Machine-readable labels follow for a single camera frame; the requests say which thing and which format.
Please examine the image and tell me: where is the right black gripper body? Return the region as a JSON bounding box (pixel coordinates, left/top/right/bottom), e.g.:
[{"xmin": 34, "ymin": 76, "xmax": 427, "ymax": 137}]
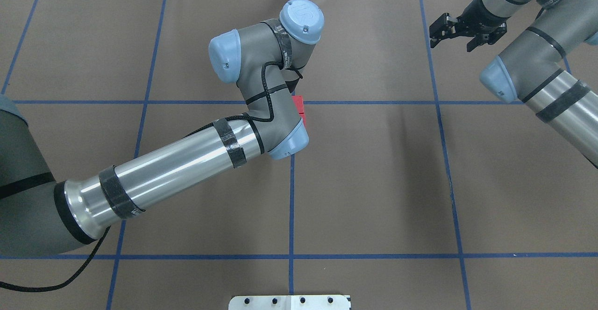
[{"xmin": 450, "ymin": 0, "xmax": 507, "ymax": 44}]

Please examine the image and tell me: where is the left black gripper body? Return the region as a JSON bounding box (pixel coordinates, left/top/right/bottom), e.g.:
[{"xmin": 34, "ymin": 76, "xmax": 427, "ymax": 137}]
[{"xmin": 285, "ymin": 78, "xmax": 300, "ymax": 94}]

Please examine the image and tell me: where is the red block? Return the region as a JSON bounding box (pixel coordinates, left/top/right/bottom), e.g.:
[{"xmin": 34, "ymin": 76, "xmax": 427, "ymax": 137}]
[
  {"xmin": 291, "ymin": 95, "xmax": 305, "ymax": 117},
  {"xmin": 299, "ymin": 113, "xmax": 307, "ymax": 128}
]

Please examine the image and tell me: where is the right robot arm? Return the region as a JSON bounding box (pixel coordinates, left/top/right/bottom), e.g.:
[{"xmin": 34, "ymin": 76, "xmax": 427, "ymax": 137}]
[{"xmin": 429, "ymin": 0, "xmax": 598, "ymax": 166}]

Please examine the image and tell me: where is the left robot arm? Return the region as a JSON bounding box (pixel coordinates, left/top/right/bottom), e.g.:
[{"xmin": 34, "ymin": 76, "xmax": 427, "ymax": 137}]
[{"xmin": 0, "ymin": 0, "xmax": 325, "ymax": 257}]

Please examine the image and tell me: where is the white pedestal base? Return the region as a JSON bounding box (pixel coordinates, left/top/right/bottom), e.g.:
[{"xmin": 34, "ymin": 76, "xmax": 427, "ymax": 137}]
[{"xmin": 228, "ymin": 295, "xmax": 352, "ymax": 310}]

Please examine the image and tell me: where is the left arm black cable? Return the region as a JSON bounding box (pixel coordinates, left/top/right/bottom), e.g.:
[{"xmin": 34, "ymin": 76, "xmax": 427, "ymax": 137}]
[{"xmin": 0, "ymin": 60, "xmax": 304, "ymax": 293}]

